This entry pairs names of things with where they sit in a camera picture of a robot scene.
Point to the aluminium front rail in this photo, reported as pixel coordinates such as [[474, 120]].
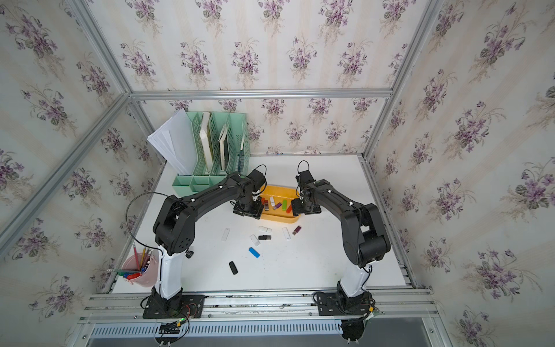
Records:
[[260, 305]]

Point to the dark pen in organizer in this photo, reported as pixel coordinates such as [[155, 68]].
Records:
[[240, 160]]

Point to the pink pen cup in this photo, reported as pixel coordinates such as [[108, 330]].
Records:
[[141, 268]]

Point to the green desk file organizer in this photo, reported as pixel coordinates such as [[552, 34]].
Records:
[[200, 179]]

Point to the white book in organizer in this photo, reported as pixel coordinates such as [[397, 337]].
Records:
[[205, 140]]

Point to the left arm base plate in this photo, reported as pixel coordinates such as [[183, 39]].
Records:
[[173, 306]]

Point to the white paper stack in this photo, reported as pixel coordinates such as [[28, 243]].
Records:
[[174, 140]]

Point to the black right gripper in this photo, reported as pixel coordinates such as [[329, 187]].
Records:
[[296, 208]]

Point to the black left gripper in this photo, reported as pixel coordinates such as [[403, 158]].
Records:
[[256, 213]]

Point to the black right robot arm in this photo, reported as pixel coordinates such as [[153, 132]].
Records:
[[364, 237]]

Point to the beige notebook in organizer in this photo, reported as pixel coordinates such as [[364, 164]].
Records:
[[223, 146]]

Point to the yellow plastic storage box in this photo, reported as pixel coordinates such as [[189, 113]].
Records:
[[279, 193]]

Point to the blue usb drive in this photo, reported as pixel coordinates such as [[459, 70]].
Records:
[[254, 252]]

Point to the clear white usb drive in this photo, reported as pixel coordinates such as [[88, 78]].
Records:
[[225, 234]]

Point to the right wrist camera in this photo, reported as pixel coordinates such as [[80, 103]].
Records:
[[304, 178]]

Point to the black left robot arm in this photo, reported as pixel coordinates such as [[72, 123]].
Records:
[[175, 226]]

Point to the black capsule usb drive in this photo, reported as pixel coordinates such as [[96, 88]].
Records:
[[233, 268]]

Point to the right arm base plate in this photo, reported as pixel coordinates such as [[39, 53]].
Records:
[[342, 303]]

